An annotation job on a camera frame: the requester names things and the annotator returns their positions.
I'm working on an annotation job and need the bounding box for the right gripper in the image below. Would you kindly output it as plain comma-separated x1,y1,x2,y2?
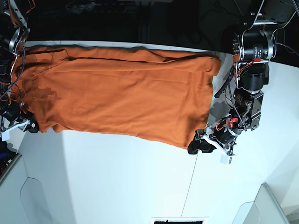
0,106,39,133

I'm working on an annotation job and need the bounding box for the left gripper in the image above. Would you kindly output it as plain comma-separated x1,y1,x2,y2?
187,127,237,156

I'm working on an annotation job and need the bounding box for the orange t-shirt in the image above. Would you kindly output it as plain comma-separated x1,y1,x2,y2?
12,46,221,149

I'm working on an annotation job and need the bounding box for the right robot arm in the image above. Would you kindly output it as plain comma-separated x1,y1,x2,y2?
0,0,39,140

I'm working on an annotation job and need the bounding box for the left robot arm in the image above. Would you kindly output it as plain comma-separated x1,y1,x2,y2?
187,0,299,158

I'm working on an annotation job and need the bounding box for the dark clutter with blue item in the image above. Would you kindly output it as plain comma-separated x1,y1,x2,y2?
0,141,17,176

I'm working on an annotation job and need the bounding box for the grey left side panel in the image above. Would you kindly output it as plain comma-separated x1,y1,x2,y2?
0,153,78,224

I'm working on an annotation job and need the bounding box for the grey panel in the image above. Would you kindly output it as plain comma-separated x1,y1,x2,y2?
232,183,289,224
0,153,78,224

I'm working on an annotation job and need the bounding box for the black white marker sheet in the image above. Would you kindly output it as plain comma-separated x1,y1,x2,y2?
150,217,209,224

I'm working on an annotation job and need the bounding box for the grey right side panel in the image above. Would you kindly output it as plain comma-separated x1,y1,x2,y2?
232,183,289,224

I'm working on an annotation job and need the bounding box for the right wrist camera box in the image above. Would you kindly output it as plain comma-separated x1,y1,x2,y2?
0,130,10,141

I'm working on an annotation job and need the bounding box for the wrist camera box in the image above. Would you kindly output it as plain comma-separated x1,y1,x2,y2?
0,130,10,141
220,154,233,165

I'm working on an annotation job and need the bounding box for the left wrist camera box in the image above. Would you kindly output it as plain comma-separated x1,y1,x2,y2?
220,154,233,165

